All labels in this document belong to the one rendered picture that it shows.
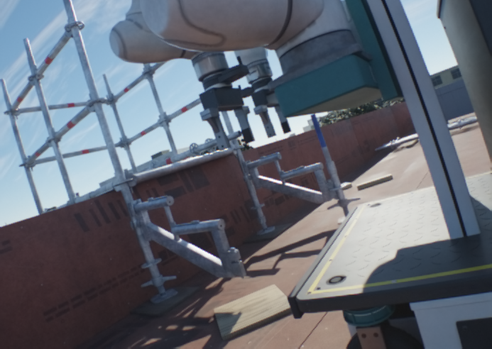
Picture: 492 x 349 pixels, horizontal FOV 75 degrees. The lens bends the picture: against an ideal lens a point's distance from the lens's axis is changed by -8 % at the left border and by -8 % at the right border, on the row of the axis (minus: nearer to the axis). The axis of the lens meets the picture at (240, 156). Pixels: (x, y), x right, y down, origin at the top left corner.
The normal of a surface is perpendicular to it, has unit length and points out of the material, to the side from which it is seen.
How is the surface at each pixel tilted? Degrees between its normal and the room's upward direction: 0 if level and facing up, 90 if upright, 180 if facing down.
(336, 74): 90
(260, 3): 120
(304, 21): 135
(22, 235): 90
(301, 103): 90
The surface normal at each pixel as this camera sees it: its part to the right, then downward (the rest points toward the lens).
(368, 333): -0.48, 0.15
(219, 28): 0.33, 0.77
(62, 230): 0.73, -0.27
